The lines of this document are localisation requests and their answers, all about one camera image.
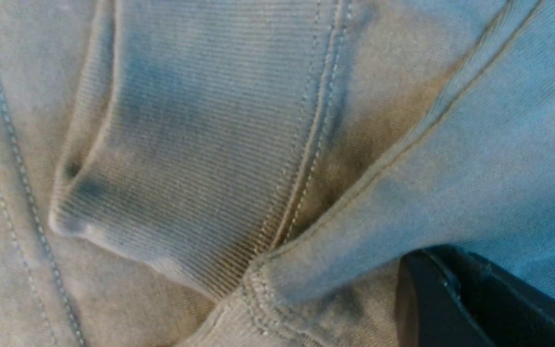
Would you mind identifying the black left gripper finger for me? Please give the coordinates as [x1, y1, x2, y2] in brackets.
[395, 245, 555, 347]

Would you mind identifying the gray long-sleeved shirt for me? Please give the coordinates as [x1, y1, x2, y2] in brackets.
[0, 0, 555, 347]

